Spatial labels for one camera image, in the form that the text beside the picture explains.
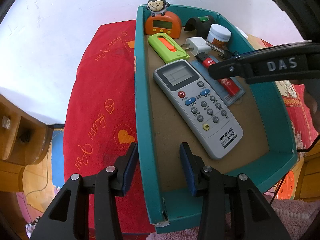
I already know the white earbuds case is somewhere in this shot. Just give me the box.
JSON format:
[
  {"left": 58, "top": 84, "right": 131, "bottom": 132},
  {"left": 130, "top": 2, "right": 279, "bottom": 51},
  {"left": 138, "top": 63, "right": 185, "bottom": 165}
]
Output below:
[{"left": 235, "top": 26, "right": 248, "bottom": 39}]

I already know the bunch of keys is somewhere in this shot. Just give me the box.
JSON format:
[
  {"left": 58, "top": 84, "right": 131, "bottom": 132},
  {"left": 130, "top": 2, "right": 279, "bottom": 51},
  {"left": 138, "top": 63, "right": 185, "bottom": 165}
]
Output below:
[{"left": 206, "top": 41, "right": 239, "bottom": 60}]

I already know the teal cardboard box tray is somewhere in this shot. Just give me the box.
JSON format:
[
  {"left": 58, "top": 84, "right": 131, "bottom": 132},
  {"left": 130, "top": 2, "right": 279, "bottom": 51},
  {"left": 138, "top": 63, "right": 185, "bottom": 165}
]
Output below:
[{"left": 135, "top": 5, "right": 297, "bottom": 233}]

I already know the blue id card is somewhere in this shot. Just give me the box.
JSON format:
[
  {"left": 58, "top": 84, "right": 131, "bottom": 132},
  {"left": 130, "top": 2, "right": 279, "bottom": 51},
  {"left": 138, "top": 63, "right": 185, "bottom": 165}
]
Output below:
[{"left": 191, "top": 55, "right": 245, "bottom": 106}]

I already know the white orange pill bottle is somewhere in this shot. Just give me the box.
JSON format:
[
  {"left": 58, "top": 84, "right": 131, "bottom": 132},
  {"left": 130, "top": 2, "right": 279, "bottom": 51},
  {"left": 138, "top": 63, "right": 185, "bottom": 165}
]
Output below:
[{"left": 206, "top": 24, "right": 232, "bottom": 49}]

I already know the black curved device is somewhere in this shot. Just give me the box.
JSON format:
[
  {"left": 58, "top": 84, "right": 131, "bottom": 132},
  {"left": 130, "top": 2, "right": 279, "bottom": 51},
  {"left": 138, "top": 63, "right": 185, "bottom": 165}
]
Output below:
[{"left": 184, "top": 15, "right": 215, "bottom": 39}]

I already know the white usb wall charger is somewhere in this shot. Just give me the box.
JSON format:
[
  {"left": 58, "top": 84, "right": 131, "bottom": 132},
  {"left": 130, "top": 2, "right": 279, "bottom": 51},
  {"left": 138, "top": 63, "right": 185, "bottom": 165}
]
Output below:
[{"left": 181, "top": 37, "right": 211, "bottom": 56}]

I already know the white air conditioner remote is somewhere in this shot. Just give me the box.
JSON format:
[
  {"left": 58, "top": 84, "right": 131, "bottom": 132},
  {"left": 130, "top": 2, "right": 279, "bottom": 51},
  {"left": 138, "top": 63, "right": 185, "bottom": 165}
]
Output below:
[{"left": 153, "top": 60, "right": 244, "bottom": 160}]

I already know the orange digital timer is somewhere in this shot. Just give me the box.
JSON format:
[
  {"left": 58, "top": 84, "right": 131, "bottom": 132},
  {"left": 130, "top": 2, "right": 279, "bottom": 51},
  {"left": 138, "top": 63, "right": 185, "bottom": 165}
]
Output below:
[{"left": 144, "top": 11, "right": 182, "bottom": 39}]

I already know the green orange utility cutter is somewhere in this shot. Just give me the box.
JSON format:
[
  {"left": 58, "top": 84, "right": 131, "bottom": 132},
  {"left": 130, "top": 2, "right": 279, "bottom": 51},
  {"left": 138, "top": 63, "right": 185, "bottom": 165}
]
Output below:
[{"left": 148, "top": 33, "right": 190, "bottom": 63}]

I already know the monkey cartoon figurine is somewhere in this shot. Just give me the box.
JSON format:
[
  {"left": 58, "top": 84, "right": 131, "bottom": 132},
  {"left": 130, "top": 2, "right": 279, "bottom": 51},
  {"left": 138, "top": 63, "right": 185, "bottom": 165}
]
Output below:
[{"left": 146, "top": 0, "right": 170, "bottom": 17}]

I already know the person right hand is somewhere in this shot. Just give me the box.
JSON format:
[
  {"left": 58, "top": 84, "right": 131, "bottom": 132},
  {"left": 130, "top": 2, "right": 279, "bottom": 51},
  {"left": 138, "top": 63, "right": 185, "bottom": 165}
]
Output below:
[{"left": 303, "top": 88, "right": 320, "bottom": 132}]

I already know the pink fluffy blanket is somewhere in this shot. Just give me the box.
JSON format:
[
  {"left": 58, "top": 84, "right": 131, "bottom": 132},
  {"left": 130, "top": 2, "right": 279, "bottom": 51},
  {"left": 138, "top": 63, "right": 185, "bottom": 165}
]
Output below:
[{"left": 147, "top": 195, "right": 319, "bottom": 239}]

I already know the wooden bedside cabinet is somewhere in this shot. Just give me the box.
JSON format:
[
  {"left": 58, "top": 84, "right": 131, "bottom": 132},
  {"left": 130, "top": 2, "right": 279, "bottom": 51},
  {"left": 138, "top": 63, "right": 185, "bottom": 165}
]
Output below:
[{"left": 1, "top": 96, "right": 53, "bottom": 192}]

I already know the red floral bed blanket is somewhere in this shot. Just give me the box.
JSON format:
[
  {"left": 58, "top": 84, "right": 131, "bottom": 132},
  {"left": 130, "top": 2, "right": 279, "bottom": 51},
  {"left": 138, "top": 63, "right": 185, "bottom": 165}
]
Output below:
[{"left": 62, "top": 19, "right": 156, "bottom": 234}]

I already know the black cable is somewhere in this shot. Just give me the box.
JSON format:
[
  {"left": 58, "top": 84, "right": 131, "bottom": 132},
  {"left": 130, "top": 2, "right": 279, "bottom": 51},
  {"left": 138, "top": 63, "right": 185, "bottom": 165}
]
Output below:
[{"left": 268, "top": 134, "right": 320, "bottom": 205}]

